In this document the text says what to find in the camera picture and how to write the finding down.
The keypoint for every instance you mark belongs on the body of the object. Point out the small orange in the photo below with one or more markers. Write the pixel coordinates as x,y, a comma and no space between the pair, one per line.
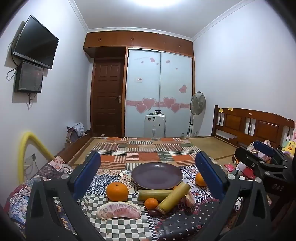
151,203

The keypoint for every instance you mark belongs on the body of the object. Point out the wall-mounted black television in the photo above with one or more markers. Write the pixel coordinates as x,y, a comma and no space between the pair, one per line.
37,41

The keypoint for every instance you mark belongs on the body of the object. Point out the woven bed mat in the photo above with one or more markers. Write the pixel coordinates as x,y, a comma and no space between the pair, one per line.
215,144

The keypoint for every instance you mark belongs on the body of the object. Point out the yellow sugarcane piece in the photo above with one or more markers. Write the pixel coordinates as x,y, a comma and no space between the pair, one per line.
173,198

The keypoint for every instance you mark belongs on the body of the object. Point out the wooden bed headboard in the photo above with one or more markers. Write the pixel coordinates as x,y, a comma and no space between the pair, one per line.
254,125

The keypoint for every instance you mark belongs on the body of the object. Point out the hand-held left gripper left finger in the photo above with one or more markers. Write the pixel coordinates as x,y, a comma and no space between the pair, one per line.
87,173

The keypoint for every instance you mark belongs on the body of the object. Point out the dark purple plate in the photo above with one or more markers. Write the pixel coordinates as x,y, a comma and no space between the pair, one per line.
157,175

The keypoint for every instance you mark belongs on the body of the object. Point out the small pomelo piece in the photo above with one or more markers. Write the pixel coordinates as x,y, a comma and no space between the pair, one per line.
190,198

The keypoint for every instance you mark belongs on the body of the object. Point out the dark red jujube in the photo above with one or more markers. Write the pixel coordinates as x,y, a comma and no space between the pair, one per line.
153,212

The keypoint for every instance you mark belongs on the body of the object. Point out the pile of bags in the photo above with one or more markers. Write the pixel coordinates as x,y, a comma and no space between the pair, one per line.
75,132

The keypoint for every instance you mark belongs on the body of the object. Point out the brown wooden door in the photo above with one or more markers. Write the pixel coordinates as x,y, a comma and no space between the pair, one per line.
107,97

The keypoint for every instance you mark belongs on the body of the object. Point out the large pomelo segment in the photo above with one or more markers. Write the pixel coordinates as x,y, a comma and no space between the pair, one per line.
119,210

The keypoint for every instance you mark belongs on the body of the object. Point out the yellow plush toy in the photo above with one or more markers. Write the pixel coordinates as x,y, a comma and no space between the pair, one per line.
289,148

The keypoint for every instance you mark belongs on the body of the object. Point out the pile of small toys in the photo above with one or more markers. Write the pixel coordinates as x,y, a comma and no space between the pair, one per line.
242,170

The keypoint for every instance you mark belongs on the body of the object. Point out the sliding wardrobe with heart stickers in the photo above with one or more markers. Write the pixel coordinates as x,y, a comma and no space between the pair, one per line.
159,92

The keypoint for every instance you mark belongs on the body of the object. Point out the wooden overhead cabinet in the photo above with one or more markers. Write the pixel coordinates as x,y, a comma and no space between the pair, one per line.
138,40

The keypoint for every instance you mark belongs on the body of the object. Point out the green sugarcane piece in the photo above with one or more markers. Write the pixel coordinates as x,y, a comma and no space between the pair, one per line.
155,194

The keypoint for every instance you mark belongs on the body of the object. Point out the white box appliance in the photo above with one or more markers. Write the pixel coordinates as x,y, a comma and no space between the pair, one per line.
154,126

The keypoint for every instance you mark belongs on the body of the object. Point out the standing fan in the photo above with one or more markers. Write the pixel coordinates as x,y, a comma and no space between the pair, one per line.
197,104

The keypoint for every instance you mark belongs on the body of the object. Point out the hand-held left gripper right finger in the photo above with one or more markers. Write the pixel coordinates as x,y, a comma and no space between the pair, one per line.
208,173

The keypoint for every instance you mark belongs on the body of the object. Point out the medium orange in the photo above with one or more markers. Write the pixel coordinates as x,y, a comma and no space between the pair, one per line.
200,180

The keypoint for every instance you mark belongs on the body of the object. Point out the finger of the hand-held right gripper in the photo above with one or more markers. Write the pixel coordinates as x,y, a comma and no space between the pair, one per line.
246,160
263,148

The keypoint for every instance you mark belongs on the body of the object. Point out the large orange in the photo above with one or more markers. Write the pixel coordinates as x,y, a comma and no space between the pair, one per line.
116,191

